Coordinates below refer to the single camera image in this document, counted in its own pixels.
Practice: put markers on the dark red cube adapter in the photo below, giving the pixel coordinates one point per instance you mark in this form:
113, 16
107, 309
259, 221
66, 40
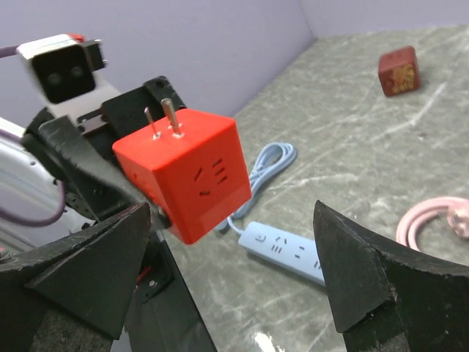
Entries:
398, 71

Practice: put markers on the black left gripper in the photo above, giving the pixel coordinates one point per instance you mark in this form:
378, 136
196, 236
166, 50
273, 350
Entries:
80, 153

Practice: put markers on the blue power strip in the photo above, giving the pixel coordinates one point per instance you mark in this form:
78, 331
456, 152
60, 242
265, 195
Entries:
285, 249

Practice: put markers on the black base beam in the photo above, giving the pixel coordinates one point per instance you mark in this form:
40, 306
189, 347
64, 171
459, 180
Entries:
162, 315

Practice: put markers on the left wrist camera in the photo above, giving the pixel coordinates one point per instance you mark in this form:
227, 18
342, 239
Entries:
65, 72

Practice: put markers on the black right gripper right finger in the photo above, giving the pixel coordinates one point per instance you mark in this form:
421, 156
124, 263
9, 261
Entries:
385, 296

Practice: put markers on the red cube socket adapter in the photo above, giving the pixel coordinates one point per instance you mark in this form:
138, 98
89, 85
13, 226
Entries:
191, 164

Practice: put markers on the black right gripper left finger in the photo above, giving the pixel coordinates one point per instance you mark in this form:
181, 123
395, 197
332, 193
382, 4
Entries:
73, 294

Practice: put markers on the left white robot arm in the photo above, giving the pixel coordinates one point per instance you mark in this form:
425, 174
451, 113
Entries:
35, 194

